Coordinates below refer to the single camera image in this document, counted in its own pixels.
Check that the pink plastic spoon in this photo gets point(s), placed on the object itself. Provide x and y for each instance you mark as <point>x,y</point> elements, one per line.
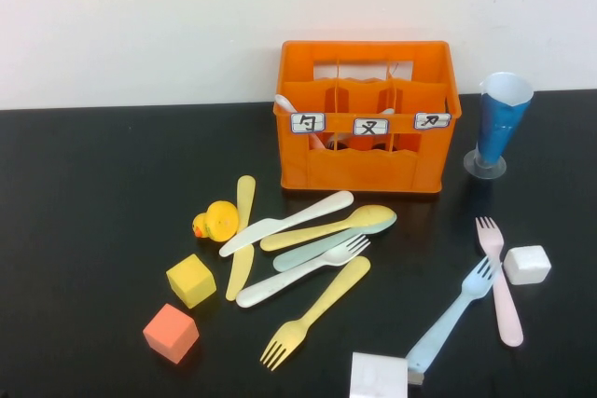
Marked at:
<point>283,103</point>

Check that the grey plastic fork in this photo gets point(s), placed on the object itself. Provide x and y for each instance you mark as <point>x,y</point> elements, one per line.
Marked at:
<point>388,111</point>

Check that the yellow plastic fork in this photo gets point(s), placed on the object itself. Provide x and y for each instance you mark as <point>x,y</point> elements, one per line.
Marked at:
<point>326,297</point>

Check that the light blue plastic fork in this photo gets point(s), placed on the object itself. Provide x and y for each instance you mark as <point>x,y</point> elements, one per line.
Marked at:
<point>443,323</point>

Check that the orange plastic cutlery holder crate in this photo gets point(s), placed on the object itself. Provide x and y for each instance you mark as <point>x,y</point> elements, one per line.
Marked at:
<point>373,174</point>

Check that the white plastic knife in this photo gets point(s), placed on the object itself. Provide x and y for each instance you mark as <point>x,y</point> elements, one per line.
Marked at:
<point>298,218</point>

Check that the white label spoon character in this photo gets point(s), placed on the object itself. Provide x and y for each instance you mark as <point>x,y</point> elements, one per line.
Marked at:
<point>308,123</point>

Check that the yellow plastic knife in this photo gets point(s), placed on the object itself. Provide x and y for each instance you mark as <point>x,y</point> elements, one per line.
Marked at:
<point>245,197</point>

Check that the yellow plastic spoon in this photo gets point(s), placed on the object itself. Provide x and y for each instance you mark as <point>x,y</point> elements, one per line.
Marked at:
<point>368,217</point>

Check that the mint green plastic spoon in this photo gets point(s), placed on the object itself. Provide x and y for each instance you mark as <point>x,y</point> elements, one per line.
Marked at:
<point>298,258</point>

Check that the white label fork character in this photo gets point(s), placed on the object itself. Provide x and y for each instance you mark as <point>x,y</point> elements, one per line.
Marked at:
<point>370,127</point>

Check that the yellow rubber duck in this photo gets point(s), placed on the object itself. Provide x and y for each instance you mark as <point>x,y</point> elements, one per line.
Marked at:
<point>219,221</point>

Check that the white plastic fork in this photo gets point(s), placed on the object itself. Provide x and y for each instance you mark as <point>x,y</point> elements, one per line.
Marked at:
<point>275,286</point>

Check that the white label knife character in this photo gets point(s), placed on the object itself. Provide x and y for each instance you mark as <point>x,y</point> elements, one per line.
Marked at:
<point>433,120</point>

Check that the yellow foam cube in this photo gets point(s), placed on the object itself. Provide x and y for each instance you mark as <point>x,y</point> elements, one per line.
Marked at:
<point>191,279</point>

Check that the blue cone cup clear base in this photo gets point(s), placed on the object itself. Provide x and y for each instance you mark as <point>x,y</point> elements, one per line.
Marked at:
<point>496,127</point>

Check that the orange foam cube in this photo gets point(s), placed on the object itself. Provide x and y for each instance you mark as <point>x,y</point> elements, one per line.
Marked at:
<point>168,330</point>

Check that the white power adapter plug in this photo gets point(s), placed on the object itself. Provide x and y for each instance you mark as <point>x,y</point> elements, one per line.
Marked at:
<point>378,377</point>

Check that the white foam cube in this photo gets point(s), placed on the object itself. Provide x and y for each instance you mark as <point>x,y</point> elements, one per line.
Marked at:
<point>527,265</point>

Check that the pink plastic fork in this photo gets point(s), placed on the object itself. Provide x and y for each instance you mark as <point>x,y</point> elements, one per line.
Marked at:
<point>506,309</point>

